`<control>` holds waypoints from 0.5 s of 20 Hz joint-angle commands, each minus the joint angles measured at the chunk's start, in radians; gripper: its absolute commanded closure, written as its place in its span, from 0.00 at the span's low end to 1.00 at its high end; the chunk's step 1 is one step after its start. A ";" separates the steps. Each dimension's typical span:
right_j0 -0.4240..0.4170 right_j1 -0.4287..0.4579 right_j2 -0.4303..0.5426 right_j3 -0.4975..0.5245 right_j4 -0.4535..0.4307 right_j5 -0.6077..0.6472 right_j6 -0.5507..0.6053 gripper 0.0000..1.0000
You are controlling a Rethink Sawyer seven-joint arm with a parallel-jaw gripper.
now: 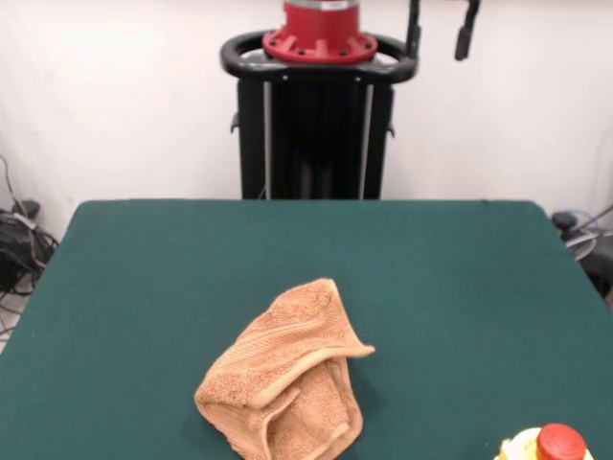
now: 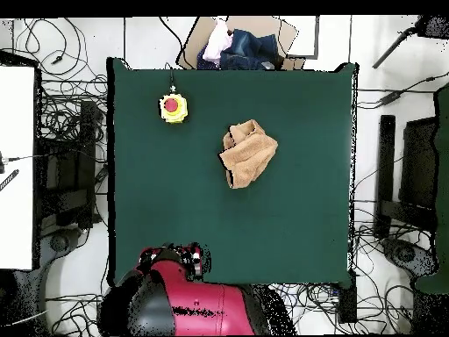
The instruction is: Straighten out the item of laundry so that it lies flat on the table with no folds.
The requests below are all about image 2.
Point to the pale pink garment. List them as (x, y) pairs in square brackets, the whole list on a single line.
[(215, 44)]

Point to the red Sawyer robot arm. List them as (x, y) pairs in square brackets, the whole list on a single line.
[(210, 309)]

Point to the dark green tablecloth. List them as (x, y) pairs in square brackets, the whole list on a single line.
[(175, 193)]

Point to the black power strip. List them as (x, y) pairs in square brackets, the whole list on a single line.
[(347, 302)]

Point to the white desk top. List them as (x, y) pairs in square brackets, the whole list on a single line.
[(15, 168)]

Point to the black tripod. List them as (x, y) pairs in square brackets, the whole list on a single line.
[(431, 27)]

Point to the tan terry towel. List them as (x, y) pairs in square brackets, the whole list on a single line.
[(249, 158)]

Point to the blue denim jeans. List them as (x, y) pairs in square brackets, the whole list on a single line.
[(249, 49)]

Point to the brown cardboard box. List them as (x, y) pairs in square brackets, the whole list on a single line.
[(266, 26)]

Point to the green fabric sheet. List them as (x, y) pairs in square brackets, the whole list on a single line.
[(442, 175)]

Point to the yellow emergency stop button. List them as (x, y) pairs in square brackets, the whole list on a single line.
[(172, 107)]

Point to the black metal stand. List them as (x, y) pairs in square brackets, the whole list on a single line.
[(87, 140), (386, 158)]

